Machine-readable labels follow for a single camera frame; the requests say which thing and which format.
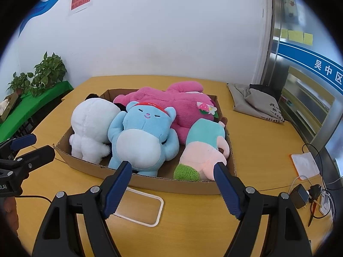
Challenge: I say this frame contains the brown tray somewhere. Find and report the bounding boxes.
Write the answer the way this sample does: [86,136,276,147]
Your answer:
[0,93,22,122]

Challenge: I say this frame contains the red wall sign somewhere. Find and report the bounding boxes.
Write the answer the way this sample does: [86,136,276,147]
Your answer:
[70,0,93,12]

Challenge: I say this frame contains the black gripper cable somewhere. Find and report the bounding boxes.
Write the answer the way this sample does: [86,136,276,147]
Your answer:
[16,195,53,204]

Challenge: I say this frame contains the sheep picture on door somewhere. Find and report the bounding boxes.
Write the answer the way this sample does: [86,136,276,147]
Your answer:
[284,0,298,19]

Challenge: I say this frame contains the grey cloth bag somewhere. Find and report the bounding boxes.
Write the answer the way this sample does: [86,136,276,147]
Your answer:
[227,83,285,125]

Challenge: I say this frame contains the black crate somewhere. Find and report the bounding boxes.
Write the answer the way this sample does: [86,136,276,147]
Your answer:
[16,112,35,137]

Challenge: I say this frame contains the black plug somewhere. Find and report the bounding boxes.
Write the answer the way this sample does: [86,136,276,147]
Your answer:
[308,184,322,201]

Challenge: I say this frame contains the blue door banner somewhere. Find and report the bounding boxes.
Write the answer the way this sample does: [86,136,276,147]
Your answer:
[278,41,343,95]

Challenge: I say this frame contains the white plush toy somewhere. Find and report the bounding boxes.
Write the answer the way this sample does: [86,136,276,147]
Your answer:
[69,94,126,164]

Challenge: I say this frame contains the peach and teal plush toy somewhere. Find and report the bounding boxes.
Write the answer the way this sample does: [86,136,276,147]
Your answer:
[174,118,230,181]

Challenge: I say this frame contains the clear plastic lid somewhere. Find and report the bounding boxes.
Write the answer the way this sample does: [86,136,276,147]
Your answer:
[114,187,164,227]

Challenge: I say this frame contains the thin black cable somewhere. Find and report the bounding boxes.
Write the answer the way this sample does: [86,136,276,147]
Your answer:
[302,143,327,190]

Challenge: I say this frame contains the white charging cable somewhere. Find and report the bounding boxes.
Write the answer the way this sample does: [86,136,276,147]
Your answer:
[289,176,314,193]

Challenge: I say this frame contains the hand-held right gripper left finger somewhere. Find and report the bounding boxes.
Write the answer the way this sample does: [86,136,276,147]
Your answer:
[32,161,133,257]

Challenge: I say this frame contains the small potted green plant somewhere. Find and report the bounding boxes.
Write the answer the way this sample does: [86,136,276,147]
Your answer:
[7,72,34,95]

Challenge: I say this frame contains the white notebook with orange edge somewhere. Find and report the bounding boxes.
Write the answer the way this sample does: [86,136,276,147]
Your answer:
[290,152,320,180]

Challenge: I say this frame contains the large potted green plant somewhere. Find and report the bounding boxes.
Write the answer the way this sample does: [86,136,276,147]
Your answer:
[30,51,67,97]

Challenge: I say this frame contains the blue wall decal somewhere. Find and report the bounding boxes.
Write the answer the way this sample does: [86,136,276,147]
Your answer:
[19,0,81,36]

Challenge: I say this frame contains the green table cloth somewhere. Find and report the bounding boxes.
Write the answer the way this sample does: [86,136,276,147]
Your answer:
[0,81,74,142]

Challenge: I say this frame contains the red and black pen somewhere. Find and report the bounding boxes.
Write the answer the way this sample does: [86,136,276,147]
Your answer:
[308,202,319,227]

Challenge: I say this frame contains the white power strip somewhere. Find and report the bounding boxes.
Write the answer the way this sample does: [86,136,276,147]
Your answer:
[319,191,334,215]

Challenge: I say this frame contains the person's left hand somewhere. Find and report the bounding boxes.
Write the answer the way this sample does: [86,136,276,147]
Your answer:
[3,199,19,233]

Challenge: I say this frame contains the glass door with metal frame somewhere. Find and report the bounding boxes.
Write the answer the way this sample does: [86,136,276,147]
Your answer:
[261,0,343,172]

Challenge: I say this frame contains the pink plush bear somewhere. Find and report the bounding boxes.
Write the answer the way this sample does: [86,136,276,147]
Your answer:
[113,81,218,145]

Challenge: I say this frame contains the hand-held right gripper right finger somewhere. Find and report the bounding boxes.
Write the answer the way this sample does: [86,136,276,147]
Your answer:
[214,162,313,257]

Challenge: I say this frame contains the black power adapter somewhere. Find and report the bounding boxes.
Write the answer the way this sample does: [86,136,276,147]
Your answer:
[291,184,308,209]

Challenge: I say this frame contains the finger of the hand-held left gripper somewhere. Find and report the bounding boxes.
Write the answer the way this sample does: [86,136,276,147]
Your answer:
[0,145,56,170]
[0,134,37,158]

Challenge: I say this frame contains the cardboard box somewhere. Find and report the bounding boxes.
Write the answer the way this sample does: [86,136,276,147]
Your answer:
[53,89,237,195]

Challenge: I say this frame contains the light blue plush bear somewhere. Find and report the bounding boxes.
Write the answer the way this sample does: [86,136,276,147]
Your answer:
[108,100,179,177]

